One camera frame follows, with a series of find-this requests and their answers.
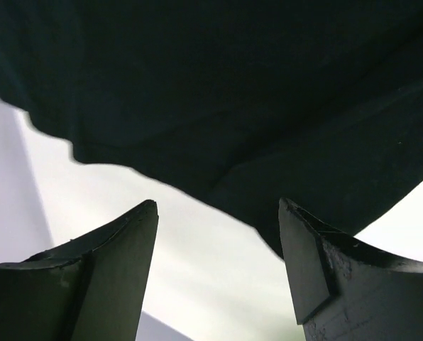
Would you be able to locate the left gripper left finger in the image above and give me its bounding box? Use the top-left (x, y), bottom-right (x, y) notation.
top-left (0, 200), bottom-right (158, 341)

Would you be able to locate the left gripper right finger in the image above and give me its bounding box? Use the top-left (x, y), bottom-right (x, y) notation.
top-left (278, 199), bottom-right (423, 341)

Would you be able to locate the black t shirt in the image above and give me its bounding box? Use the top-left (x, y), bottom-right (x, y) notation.
top-left (0, 1), bottom-right (423, 254)

